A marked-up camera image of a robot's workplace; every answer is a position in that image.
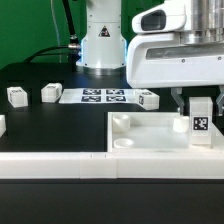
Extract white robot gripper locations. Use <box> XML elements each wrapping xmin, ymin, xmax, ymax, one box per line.
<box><xmin>126</xmin><ymin>0</ymin><xmax>224</xmax><ymax>116</ymax></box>

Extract white square table top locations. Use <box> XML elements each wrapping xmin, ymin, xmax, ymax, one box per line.
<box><xmin>107</xmin><ymin>112</ymin><xmax>224</xmax><ymax>153</ymax></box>

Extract white U-shaped obstacle fence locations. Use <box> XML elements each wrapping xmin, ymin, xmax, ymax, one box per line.
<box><xmin>0</xmin><ymin>115</ymin><xmax>224</xmax><ymax>180</ymax></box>

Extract white sheet with tag markers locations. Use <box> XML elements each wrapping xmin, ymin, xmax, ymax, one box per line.
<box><xmin>59</xmin><ymin>88</ymin><xmax>135</xmax><ymax>104</ymax></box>

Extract black cable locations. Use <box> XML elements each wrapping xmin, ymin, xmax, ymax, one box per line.
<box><xmin>22</xmin><ymin>0</ymin><xmax>82</xmax><ymax>64</ymax></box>

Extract grey thin cable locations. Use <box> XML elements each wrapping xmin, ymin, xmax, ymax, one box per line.
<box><xmin>50</xmin><ymin>0</ymin><xmax>63</xmax><ymax>64</ymax></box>

